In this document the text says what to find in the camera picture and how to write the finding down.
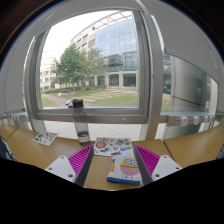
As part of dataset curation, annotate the white cartoon-print towel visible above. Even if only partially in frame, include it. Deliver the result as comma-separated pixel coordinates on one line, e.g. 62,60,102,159
106,156,144,186

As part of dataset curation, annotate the green tree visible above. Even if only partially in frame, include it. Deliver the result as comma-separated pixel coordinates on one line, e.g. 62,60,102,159
51,43,106,93

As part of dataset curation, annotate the large colourful sticker sheet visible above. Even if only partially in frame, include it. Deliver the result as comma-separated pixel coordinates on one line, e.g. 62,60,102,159
92,136,135,158

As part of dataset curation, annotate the glass office building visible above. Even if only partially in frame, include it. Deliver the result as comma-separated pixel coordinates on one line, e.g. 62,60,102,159
39,11,140,92

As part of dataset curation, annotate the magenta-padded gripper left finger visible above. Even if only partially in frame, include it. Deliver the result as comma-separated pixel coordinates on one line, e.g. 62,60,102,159
44,144,95,187

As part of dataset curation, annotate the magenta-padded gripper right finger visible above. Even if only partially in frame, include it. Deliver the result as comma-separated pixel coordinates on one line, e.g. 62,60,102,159
133,144,184,187

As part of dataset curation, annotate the grey window handle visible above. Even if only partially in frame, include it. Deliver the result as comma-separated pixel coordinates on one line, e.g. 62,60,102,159
64,97,83,108

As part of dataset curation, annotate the small colourful sticker sheet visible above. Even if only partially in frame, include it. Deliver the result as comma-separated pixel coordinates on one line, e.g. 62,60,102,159
32,131,60,147

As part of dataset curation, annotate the clear grey drink bottle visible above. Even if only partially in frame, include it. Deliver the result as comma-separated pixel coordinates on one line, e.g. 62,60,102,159
72,98,92,147

